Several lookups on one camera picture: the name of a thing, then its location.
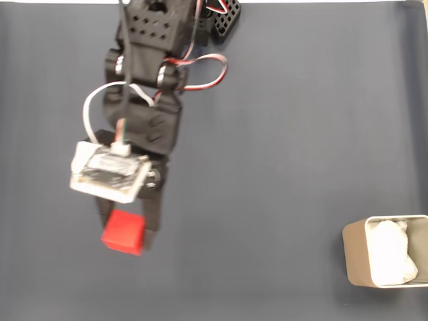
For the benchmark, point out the dark blue table mat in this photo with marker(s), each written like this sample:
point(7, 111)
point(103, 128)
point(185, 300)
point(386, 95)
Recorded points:
point(267, 167)

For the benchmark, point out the white camera circuit board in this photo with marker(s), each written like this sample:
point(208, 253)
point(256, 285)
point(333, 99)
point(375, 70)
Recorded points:
point(107, 174)

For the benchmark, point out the white crumpled cloth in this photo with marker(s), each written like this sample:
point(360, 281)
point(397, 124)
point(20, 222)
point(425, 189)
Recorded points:
point(389, 254)

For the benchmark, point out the beige box with rounded corners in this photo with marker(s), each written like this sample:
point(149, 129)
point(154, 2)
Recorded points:
point(356, 254)

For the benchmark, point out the red cube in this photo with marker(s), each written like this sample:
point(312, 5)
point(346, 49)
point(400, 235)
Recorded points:
point(123, 232)

